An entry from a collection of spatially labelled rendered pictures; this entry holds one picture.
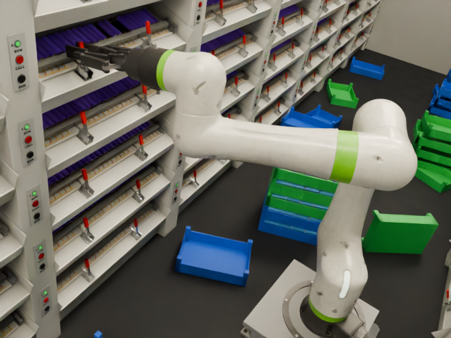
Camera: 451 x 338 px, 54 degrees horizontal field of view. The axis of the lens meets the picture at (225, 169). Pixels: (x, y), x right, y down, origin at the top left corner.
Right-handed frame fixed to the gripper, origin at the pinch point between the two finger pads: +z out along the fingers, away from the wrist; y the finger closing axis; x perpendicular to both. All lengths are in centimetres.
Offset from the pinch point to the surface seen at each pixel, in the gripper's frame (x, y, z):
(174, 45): -7.4, 38.6, -0.8
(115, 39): -1.6, 16.9, 4.4
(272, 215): -92, 78, -25
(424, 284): -115, 94, -96
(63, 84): -6.5, -6.9, 0.7
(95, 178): -44.1, 6.4, 8.9
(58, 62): -2.4, -4.1, 4.3
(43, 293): -70, -21, 8
